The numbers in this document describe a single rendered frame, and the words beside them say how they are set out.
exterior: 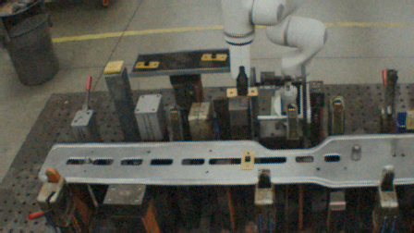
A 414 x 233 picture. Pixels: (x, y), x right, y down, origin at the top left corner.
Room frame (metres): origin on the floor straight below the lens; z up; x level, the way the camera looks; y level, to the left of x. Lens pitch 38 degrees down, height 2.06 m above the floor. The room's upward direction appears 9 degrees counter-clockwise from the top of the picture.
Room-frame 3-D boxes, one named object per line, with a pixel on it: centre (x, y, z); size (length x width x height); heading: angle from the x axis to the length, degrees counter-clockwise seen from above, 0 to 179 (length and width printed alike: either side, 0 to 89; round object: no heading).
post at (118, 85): (1.56, 0.32, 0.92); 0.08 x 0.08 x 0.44; 78
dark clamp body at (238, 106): (1.33, -0.10, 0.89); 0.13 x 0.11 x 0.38; 168
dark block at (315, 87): (1.29, -0.36, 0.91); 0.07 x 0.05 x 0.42; 168
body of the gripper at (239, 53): (1.15, -0.11, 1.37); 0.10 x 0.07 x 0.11; 175
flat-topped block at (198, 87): (1.50, 0.06, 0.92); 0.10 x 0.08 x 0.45; 78
